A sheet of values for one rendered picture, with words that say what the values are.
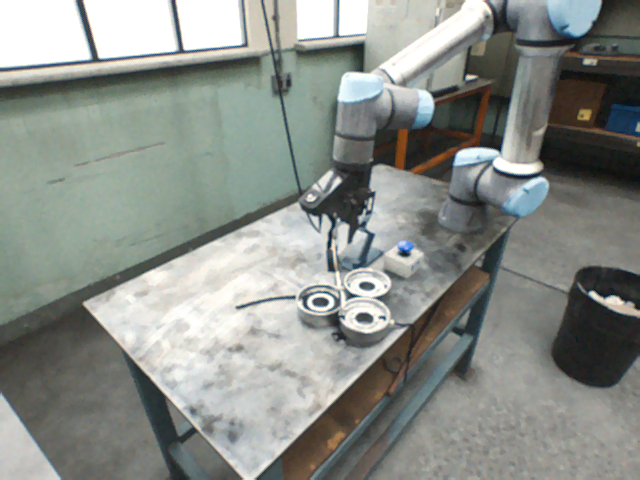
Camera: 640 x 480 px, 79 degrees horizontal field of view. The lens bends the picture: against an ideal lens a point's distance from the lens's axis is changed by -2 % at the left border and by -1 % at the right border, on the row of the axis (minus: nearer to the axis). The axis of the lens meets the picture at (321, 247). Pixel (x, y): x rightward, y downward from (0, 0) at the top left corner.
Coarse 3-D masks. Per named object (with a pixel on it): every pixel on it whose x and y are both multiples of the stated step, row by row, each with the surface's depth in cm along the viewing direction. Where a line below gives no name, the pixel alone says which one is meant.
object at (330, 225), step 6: (324, 216) 82; (324, 222) 83; (330, 222) 82; (336, 222) 85; (324, 228) 83; (330, 228) 82; (336, 228) 86; (324, 234) 84; (330, 234) 84; (336, 234) 87; (324, 240) 84; (330, 240) 85; (324, 246) 85; (330, 246) 85
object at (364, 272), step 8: (352, 272) 94; (360, 272) 95; (368, 272) 95; (376, 272) 94; (344, 280) 91; (360, 280) 93; (368, 280) 93; (384, 280) 93; (344, 288) 91; (360, 288) 93; (368, 288) 94; (376, 288) 90; (352, 296) 88; (360, 296) 87; (368, 296) 86; (376, 296) 86; (384, 296) 88
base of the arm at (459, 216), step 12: (444, 204) 122; (456, 204) 116; (468, 204) 114; (480, 204) 113; (444, 216) 121; (456, 216) 116; (468, 216) 115; (480, 216) 115; (456, 228) 117; (468, 228) 116; (480, 228) 116
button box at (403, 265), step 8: (392, 256) 99; (400, 256) 99; (408, 256) 98; (416, 256) 99; (384, 264) 101; (392, 264) 99; (400, 264) 97; (408, 264) 96; (416, 264) 99; (400, 272) 98; (408, 272) 97
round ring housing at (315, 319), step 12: (312, 288) 90; (324, 288) 90; (336, 288) 89; (300, 300) 87; (312, 300) 87; (324, 300) 88; (300, 312) 84; (312, 312) 82; (336, 312) 83; (312, 324) 84; (324, 324) 84
